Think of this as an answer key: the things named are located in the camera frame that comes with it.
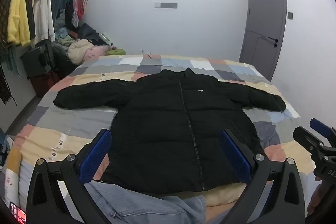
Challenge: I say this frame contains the yellow fleece jacket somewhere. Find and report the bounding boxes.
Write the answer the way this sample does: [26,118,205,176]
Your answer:
[7,0,31,46]

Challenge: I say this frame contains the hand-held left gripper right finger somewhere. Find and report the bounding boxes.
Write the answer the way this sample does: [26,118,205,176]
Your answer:
[219,129,306,224]

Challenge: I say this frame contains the pink cloth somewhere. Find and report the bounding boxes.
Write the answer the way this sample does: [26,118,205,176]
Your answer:
[84,45,113,62]

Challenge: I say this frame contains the teal crumpled cloth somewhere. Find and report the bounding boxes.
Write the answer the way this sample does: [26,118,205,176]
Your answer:
[55,27,70,42]

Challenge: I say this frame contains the white hanging garment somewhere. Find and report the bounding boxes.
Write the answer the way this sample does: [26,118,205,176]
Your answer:
[33,0,56,43]

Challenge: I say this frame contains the blue denim jeans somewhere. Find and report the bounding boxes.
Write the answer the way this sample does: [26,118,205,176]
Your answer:
[85,181,208,224]

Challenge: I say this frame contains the teal fringed scarf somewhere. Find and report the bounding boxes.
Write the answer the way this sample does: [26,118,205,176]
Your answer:
[4,46,21,77]

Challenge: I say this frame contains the cream fleece garment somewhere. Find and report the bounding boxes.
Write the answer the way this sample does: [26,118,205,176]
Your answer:
[68,39,93,65]

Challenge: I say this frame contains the brown patterned scarf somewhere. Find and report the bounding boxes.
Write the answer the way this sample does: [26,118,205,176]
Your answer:
[0,0,17,106]

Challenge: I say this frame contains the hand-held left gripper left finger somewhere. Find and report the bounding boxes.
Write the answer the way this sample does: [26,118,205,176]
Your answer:
[26,128,113,224]

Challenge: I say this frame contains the dark red suitcase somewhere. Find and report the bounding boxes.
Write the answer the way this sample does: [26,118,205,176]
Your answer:
[28,70,61,98]

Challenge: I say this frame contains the red patterned hanging clothes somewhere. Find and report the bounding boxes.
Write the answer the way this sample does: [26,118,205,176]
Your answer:
[72,0,88,28]

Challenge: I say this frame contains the black puffer jacket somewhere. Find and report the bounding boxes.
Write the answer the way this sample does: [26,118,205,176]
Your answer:
[53,68,286,194]

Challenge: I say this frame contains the black bag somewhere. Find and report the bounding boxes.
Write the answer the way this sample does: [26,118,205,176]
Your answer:
[76,23,105,46]

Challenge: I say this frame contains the black striped hanging garment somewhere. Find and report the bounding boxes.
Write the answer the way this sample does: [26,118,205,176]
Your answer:
[23,0,37,39]

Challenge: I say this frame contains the grey and white wall panel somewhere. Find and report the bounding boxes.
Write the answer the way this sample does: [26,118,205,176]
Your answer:
[154,2,178,9]

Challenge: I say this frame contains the grey door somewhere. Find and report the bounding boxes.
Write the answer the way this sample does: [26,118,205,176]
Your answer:
[238,0,288,81]

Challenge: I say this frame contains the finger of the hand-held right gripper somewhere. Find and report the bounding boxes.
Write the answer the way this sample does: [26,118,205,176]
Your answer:
[293,126,326,159]
[309,118,336,147]

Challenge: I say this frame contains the patchwork bed blanket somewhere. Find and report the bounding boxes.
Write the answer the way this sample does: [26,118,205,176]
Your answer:
[4,54,318,224]

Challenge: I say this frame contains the black suitcase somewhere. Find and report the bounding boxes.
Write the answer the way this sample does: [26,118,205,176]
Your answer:
[20,40,55,77]

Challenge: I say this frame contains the smartphone with lit screen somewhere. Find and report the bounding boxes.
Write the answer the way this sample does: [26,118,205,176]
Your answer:
[9,202,27,222]

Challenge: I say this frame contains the person's right hand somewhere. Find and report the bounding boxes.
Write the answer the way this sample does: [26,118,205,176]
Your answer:
[307,182,326,216]

